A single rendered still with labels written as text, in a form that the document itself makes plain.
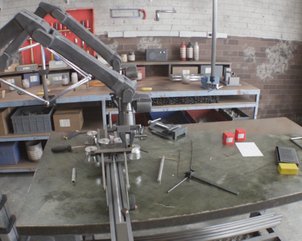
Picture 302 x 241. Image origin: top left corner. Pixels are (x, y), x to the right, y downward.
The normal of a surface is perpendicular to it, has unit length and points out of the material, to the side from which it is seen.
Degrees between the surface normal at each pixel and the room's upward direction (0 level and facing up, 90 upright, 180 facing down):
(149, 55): 90
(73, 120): 89
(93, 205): 0
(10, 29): 105
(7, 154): 90
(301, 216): 0
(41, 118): 90
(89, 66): 101
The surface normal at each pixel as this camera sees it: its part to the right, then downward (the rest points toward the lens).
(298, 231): 0.00, -0.93
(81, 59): 0.26, 0.51
